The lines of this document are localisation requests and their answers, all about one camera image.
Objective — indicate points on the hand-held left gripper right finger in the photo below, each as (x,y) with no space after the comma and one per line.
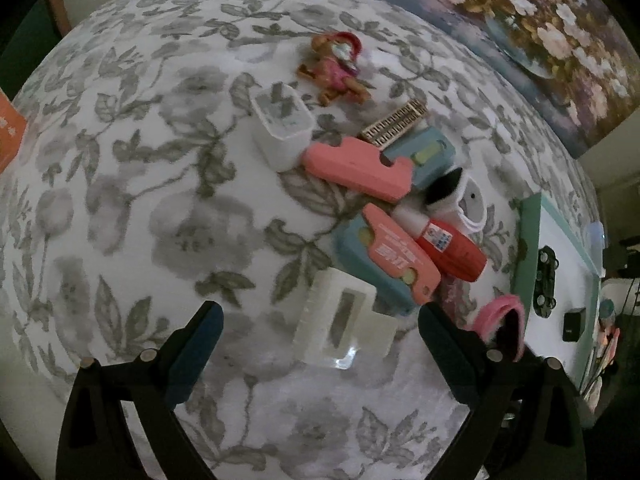
(445,350)

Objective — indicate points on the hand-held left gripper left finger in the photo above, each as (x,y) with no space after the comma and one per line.
(197,345)

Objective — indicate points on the red glue bottle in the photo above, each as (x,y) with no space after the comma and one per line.
(447,247)

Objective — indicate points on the pink utility knife white print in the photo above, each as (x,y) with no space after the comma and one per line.
(400,255)

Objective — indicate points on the black toy car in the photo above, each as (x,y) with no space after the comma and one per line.
(545,280)

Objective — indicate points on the small black cube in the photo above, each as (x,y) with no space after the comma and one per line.
(574,325)

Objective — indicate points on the blue utility knife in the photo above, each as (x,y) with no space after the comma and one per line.
(350,247)

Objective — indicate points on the white wristband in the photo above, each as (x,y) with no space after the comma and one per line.
(472,207)

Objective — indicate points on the teal edged white tray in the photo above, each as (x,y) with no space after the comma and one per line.
(565,255)

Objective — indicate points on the plain pink utility knife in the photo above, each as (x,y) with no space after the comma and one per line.
(355,167)

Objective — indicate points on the pink fuzzy hair band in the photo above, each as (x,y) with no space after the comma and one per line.
(495,310)

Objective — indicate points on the colourful stationery pile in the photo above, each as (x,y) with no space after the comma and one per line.
(607,355)

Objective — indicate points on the blue round badge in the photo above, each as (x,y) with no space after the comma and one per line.
(606,307)

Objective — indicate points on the small white device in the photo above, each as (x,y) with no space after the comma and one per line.
(594,245)

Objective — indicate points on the gold patterned metal bar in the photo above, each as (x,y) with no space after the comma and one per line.
(395,122)

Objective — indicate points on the brown toy dog figure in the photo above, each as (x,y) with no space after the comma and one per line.
(337,67)

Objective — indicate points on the flower painting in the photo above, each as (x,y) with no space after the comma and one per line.
(550,35)

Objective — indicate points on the brown wooden frame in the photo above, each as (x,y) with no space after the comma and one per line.
(60,7)

